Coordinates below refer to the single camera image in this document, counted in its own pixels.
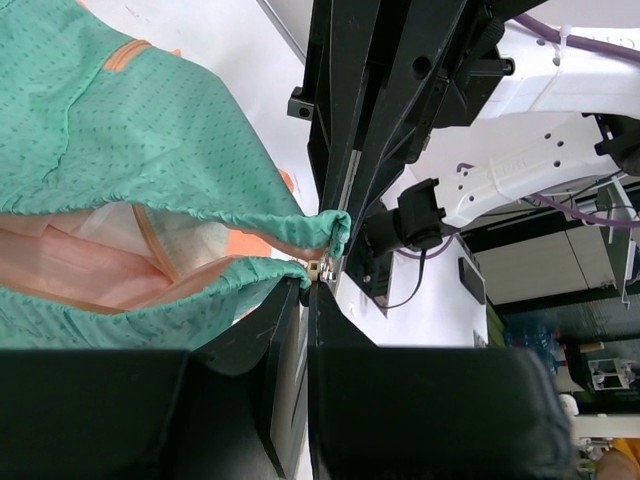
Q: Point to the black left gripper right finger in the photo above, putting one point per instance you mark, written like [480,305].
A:
[427,413]

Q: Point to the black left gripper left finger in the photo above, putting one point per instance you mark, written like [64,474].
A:
[229,410]

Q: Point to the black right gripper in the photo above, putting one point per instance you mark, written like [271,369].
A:
[380,76]

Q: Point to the teal and orange jacket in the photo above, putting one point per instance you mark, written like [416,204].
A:
[139,207]

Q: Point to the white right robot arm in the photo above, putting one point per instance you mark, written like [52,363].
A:
[574,97]

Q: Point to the aluminium right side rail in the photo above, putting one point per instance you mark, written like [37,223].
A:
[292,19]

